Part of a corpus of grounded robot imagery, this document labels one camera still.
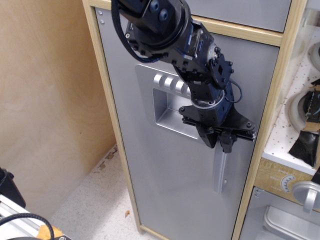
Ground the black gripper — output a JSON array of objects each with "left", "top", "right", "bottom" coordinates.
[{"left": 178, "top": 82, "right": 256, "bottom": 153}]

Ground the silver oven knob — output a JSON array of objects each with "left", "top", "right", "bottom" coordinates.
[{"left": 291, "top": 181, "right": 320, "bottom": 214}]

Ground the silver oven door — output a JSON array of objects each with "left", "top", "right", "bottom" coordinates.
[{"left": 239, "top": 187, "right": 320, "bottom": 240}]

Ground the black torn burner sticker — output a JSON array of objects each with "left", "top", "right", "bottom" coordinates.
[{"left": 288, "top": 79, "right": 320, "bottom": 168}]

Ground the aluminium extrusion rail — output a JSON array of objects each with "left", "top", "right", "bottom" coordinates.
[{"left": 0, "top": 194, "right": 44, "bottom": 240}]

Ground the silver toy fridge door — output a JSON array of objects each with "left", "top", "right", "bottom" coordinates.
[{"left": 94, "top": 6, "right": 280, "bottom": 240}]

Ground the silver freezer door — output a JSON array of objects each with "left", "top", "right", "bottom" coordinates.
[{"left": 187, "top": 0, "right": 292, "bottom": 32}]

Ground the black braided cable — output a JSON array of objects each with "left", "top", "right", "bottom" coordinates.
[{"left": 0, "top": 211, "right": 55, "bottom": 238}]

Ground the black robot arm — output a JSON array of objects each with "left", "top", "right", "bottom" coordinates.
[{"left": 111, "top": 0, "right": 256, "bottom": 153}]

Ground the wooden toy kitchen cabinet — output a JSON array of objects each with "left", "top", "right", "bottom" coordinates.
[{"left": 83, "top": 0, "right": 307, "bottom": 240}]

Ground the orange tape piece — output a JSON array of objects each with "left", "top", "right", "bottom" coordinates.
[{"left": 36, "top": 225, "right": 64, "bottom": 240}]

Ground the white speckled stove counter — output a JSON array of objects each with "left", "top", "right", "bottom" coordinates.
[{"left": 262, "top": 26, "right": 320, "bottom": 175}]

